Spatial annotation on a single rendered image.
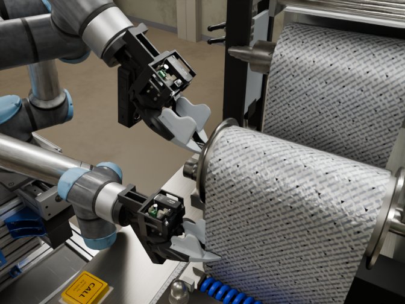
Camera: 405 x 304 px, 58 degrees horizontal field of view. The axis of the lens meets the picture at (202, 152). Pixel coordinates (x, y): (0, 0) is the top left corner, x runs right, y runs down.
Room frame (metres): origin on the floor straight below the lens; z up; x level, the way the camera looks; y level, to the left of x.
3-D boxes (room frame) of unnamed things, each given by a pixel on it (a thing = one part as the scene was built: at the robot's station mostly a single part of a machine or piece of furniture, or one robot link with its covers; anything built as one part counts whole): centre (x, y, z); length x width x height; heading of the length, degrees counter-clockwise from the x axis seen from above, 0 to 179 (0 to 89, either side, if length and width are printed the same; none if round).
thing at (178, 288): (0.37, 0.04, 1.05); 0.04 x 0.04 x 0.04
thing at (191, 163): (0.54, 0.02, 1.18); 0.04 x 0.02 x 0.04; 150
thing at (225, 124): (0.48, -0.03, 1.25); 0.15 x 0.01 x 0.15; 150
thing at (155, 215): (0.48, 0.10, 1.12); 0.12 x 0.08 x 0.09; 60
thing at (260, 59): (0.70, -0.13, 1.33); 0.06 x 0.06 x 0.06; 60
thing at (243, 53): (0.73, -0.08, 1.33); 0.06 x 0.03 x 0.03; 60
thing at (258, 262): (0.36, -0.11, 1.11); 0.23 x 0.01 x 0.18; 60
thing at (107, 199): (0.52, 0.17, 1.11); 0.08 x 0.05 x 0.08; 150
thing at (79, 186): (0.56, 0.24, 1.11); 0.11 x 0.08 x 0.09; 60
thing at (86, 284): (0.45, 0.25, 0.91); 0.07 x 0.07 x 0.02; 60
